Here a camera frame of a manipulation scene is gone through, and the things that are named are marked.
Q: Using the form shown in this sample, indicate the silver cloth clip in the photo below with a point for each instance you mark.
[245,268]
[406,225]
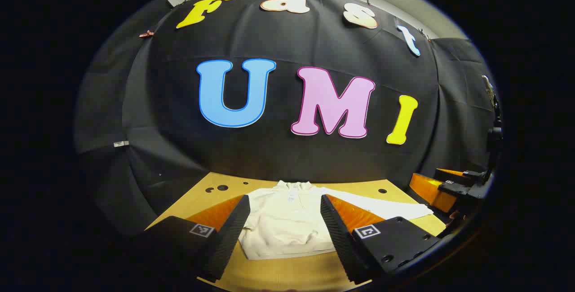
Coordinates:
[120,143]

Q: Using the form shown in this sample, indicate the white sweatshirt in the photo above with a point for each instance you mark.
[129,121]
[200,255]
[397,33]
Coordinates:
[283,224]

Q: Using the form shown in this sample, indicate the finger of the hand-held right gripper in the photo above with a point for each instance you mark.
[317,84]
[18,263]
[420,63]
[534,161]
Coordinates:
[456,189]
[469,176]

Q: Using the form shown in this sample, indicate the black backdrop cloth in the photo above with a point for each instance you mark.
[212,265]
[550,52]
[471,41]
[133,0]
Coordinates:
[278,157]

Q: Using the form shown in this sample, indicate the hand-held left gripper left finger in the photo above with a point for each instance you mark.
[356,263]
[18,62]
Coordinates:
[229,238]

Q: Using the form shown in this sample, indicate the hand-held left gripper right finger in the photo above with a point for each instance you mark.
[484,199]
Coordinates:
[337,238]

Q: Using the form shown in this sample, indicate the reddish cloth clip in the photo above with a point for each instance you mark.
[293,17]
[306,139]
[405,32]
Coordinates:
[146,34]

